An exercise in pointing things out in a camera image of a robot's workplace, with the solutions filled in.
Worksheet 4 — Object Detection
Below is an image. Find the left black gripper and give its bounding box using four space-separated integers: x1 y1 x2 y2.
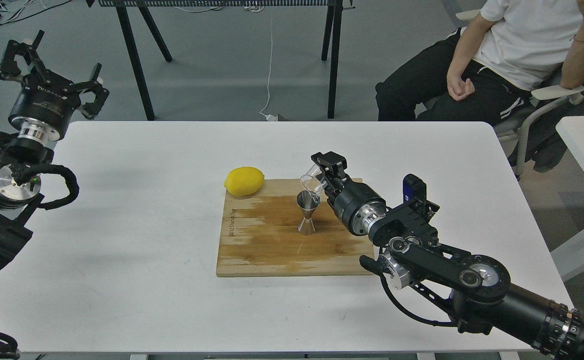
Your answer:
0 30 109 141

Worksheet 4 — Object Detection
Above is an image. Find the person right hand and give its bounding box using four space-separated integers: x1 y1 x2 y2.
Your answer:
446 74 475 101

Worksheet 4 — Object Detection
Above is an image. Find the yellow lemon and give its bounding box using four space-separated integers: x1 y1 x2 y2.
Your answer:
223 166 265 197

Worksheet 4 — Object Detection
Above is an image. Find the seated person white shirt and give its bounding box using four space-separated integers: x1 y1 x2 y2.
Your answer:
375 0 584 126

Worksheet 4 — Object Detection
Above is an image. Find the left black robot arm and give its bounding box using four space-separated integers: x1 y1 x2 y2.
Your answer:
0 30 109 271

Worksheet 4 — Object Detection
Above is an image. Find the wooden cutting board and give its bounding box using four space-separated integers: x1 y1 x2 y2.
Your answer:
216 178 376 278

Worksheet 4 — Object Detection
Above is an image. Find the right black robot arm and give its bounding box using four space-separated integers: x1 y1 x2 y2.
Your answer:
311 152 584 360

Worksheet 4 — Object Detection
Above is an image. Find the grey office chair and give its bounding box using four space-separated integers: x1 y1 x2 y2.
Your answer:
449 0 584 177

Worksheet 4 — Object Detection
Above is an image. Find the steel jigger measuring cup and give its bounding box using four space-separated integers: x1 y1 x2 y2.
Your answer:
296 190 321 236

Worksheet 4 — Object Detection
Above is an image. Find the small clear glass cup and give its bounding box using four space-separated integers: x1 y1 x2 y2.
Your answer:
299 164 325 198

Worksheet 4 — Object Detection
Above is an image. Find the white cable with plug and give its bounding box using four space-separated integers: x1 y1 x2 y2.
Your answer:
259 7 279 122

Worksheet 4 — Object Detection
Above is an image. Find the black metal table frame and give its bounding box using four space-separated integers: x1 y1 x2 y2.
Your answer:
86 0 351 121

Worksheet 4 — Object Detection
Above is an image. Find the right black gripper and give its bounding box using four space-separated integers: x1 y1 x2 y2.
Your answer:
311 152 386 236

